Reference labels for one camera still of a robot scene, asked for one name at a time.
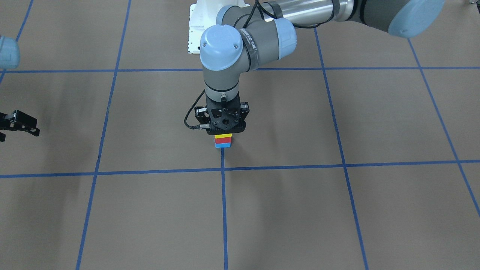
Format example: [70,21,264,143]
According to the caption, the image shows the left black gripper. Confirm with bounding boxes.
[194,90,250,125]

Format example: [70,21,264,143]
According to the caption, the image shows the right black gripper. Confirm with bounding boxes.
[0,110,41,142]

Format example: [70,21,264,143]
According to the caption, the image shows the yellow wooden block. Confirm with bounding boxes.
[214,133,233,140]

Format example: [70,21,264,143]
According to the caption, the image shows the red wooden block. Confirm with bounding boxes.
[214,136,232,145]

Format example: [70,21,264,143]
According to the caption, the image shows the blue wooden block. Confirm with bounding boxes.
[214,143,231,148]

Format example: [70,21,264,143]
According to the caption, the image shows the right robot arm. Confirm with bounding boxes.
[0,36,41,137]

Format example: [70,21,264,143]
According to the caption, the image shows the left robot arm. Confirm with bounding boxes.
[188,0,444,135]

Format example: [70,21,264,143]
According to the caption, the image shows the brown paper table cover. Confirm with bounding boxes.
[1,0,480,270]

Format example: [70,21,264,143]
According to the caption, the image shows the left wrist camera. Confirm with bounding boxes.
[206,109,246,135]

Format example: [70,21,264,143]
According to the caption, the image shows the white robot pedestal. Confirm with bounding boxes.
[187,0,211,54]

